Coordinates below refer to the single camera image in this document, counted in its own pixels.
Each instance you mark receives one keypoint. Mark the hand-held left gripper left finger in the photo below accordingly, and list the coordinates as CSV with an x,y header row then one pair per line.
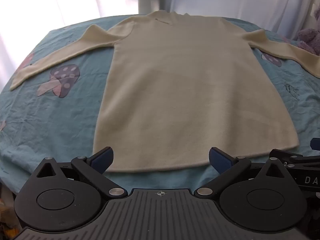
x,y
103,157

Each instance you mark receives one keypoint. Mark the purple plush toy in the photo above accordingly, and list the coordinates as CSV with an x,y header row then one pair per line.
x,y
308,38

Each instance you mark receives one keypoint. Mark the blue mushroom print bedsheet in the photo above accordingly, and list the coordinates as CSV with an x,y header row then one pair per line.
x,y
62,120

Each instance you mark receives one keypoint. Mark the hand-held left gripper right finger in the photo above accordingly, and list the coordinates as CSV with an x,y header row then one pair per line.
x,y
220,159

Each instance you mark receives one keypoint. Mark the cream knit sweater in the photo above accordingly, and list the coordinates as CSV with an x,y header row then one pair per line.
x,y
175,90

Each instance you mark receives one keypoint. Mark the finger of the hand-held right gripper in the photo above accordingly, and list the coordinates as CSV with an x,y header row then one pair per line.
x,y
282,153

